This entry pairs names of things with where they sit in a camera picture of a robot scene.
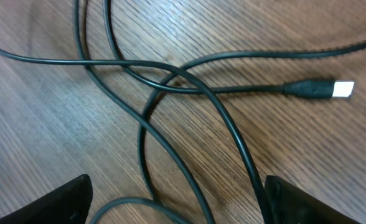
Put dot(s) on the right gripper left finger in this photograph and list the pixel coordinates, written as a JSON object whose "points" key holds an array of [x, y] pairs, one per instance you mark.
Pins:
{"points": [[69, 204]]}

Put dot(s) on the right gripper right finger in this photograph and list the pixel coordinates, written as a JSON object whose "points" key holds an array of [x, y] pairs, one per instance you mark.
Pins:
{"points": [[291, 205]]}

